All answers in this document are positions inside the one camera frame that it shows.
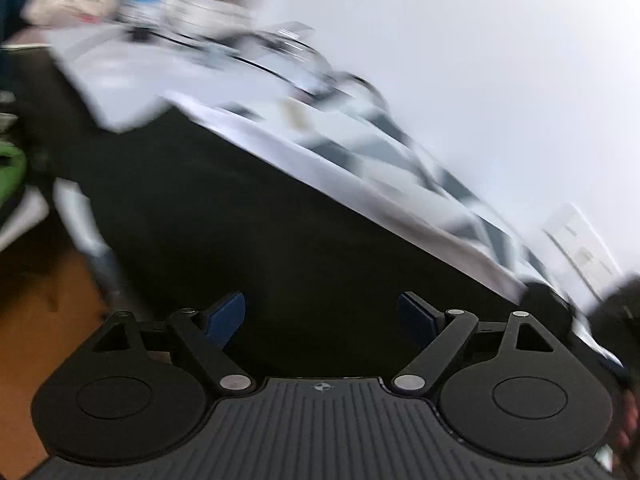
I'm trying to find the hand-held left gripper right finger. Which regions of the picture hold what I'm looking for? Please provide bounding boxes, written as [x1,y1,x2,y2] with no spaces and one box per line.
[392,291,563,398]

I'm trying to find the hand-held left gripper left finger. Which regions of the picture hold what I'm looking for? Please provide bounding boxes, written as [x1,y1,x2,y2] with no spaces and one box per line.
[92,291,253,398]

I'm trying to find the person's right hand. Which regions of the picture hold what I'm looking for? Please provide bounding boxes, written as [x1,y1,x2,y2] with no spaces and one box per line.
[611,391,640,467]

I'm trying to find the white table with black skirt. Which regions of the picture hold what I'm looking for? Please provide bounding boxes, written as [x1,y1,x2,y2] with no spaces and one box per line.
[50,24,628,376]

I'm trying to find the green object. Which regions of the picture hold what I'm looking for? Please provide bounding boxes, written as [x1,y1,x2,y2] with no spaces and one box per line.
[0,146,28,216]

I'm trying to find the beige bag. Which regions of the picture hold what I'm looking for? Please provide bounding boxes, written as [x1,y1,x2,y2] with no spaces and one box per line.
[21,0,120,27]

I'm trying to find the white wall socket panel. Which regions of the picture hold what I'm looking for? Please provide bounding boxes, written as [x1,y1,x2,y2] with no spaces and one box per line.
[542,202,626,306]

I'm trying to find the black cables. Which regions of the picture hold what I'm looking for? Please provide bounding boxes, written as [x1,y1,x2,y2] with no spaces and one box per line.
[125,22,393,111]

